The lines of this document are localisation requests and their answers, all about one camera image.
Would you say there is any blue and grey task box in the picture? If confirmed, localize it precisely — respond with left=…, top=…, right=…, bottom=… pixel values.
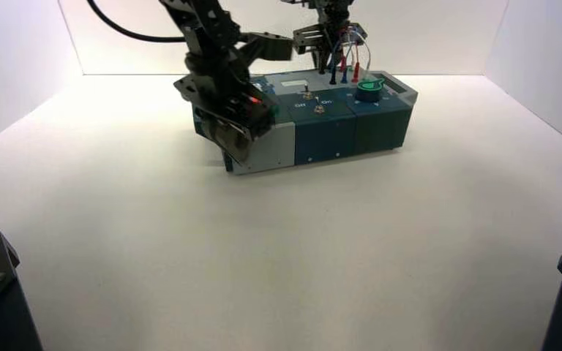
left=192, top=67, right=419, bottom=176

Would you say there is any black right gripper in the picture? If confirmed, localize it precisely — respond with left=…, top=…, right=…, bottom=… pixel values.
left=293, top=21, right=368, bottom=55

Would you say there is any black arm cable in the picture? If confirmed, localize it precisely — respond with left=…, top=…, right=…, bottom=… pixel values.
left=86, top=0, right=188, bottom=44

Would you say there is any red jumper cable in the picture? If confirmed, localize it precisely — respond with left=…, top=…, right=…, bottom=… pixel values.
left=339, top=31, right=362, bottom=84

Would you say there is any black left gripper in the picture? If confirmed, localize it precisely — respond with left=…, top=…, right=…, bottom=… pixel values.
left=173, top=71, right=282, bottom=165

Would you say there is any black jumper cable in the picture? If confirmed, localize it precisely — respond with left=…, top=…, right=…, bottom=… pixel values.
left=321, top=41, right=339, bottom=86

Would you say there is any white jumper cable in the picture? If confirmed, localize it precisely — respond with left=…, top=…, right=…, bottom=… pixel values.
left=351, top=29, right=373, bottom=78

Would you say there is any black and green rotary knob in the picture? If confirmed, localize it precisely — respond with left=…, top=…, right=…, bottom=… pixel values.
left=355, top=78, right=386, bottom=104

